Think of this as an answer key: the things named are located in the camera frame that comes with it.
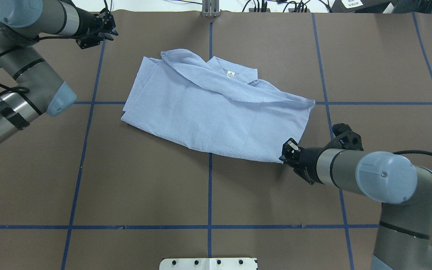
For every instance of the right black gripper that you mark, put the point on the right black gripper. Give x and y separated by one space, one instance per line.
308 162

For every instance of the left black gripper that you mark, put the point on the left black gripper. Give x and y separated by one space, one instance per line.
87 23

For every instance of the light blue striped shirt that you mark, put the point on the light blue striped shirt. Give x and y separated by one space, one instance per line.
214 106

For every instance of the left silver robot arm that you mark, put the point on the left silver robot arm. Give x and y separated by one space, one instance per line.
30 86

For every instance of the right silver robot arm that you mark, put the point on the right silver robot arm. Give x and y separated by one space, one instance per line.
403 189

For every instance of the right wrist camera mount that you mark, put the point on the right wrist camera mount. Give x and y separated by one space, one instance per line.
345 138

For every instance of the aluminium frame post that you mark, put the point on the aluminium frame post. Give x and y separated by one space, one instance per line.
211 8

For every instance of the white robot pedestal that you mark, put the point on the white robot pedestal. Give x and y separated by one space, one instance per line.
227 263

